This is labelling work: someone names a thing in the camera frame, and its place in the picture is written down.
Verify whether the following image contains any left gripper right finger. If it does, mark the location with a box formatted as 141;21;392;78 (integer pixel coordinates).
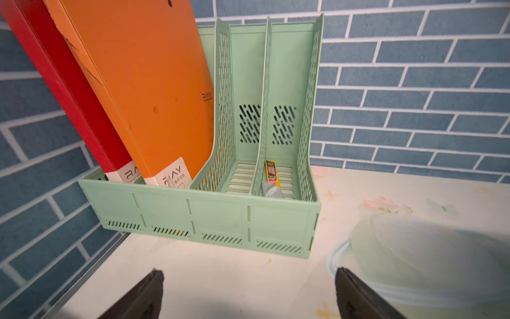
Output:
335;267;405;319

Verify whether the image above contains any green file organizer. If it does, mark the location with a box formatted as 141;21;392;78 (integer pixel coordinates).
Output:
79;16;325;259

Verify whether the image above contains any small yellow glue tube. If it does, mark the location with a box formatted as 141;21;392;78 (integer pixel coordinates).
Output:
262;160;284;199

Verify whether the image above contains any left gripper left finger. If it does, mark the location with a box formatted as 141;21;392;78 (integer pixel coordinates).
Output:
99;269;164;319

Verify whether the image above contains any orange folder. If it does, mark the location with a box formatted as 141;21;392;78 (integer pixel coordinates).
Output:
45;0;214;189

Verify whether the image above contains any red folder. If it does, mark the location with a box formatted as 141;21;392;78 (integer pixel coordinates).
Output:
1;1;141;183

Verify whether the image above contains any floral table mat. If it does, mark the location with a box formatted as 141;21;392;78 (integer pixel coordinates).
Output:
56;167;509;318

